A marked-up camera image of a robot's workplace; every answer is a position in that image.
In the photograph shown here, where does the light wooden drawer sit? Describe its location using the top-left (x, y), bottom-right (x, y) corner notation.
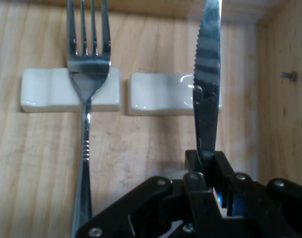
top-left (0, 0), bottom-right (302, 238)

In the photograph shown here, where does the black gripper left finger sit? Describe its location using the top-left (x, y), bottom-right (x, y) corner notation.
top-left (75, 149), bottom-right (224, 238)

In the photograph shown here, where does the silver serrated table knife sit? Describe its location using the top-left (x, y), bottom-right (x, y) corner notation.
top-left (192, 0), bottom-right (223, 162)

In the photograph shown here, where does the white ceramic cutlery rest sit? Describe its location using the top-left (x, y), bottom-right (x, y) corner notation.
top-left (127, 71), bottom-right (223, 117)
top-left (19, 66), bottom-right (121, 114)

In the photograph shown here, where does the silver metal fork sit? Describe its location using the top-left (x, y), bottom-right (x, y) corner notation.
top-left (65, 0), bottom-right (112, 238)

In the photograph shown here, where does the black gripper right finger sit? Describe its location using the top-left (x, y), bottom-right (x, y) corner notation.
top-left (207, 150), bottom-right (302, 238)

